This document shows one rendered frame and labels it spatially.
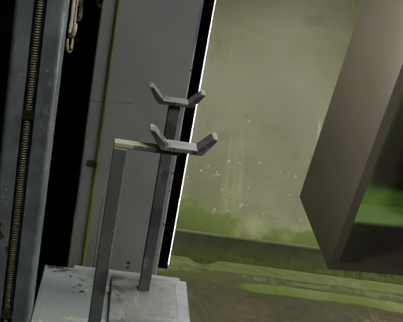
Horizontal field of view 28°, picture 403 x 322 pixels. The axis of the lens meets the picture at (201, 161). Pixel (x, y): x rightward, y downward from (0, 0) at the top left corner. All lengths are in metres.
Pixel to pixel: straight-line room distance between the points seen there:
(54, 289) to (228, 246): 1.88
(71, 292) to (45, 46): 0.40
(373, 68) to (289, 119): 1.12
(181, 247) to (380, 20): 1.31
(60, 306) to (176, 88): 0.51
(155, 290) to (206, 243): 1.81
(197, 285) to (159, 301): 1.71
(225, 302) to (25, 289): 1.80
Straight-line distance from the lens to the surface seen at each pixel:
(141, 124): 1.52
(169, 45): 1.48
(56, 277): 1.25
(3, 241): 1.07
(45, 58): 0.98
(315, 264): 3.14
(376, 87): 2.08
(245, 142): 3.13
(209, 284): 2.93
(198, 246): 3.04
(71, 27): 1.51
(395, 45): 2.01
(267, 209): 3.09
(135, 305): 1.19
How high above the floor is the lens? 1.38
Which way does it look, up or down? 19 degrees down
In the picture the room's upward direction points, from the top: 10 degrees clockwise
